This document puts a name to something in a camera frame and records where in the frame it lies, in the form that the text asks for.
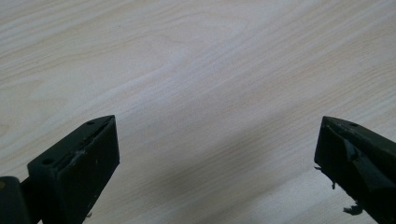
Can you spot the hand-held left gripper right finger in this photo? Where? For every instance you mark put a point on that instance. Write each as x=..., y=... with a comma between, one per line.
x=358, y=158

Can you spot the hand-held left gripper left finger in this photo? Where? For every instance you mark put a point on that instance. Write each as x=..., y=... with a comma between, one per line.
x=77, y=174

